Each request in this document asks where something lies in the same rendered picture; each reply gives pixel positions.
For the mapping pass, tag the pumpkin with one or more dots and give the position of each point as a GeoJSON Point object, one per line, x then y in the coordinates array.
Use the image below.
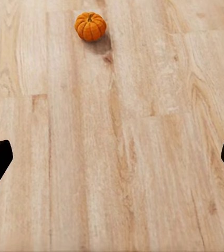
{"type": "Point", "coordinates": [90, 26]}

